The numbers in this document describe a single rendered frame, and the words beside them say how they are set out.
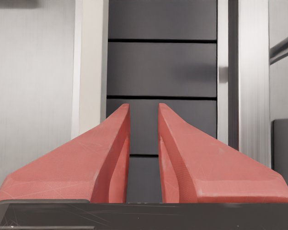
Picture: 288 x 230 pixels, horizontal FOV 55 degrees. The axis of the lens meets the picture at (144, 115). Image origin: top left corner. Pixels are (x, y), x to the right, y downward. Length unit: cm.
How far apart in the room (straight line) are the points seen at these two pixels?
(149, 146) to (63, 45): 12
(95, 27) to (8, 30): 13
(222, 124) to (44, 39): 16
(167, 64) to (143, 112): 4
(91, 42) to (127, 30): 4
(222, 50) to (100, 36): 8
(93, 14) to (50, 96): 11
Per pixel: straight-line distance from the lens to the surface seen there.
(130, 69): 19
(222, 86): 19
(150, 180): 19
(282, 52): 22
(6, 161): 26
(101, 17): 16
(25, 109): 25
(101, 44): 16
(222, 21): 20
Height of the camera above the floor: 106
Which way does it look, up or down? 87 degrees down
